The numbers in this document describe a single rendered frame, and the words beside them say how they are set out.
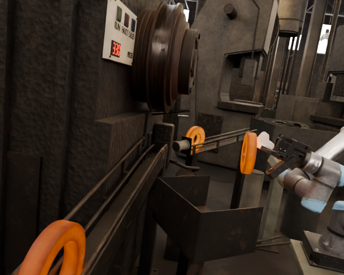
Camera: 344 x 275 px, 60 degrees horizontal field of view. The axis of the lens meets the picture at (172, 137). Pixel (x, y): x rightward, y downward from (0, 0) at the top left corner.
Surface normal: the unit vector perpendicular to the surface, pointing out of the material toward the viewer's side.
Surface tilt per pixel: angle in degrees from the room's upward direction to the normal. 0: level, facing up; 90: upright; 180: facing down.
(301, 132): 90
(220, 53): 90
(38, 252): 35
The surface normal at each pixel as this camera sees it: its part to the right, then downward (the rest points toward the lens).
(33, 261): -0.02, -0.60
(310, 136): 0.12, 0.19
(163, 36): -0.10, -0.14
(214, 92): -0.37, 0.11
